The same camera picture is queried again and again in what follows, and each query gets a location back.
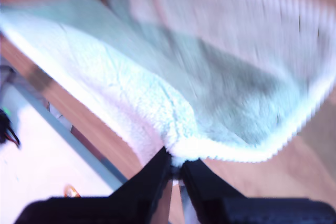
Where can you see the grey table frame bar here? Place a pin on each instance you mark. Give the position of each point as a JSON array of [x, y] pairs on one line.
[[78, 142]]

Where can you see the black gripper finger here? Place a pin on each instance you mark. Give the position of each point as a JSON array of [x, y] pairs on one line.
[[207, 190], [147, 190]]

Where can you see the small orange object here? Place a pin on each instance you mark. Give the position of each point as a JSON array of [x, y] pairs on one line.
[[71, 192]]

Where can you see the grey tea towel white hem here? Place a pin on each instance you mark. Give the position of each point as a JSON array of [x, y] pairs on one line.
[[157, 90]]

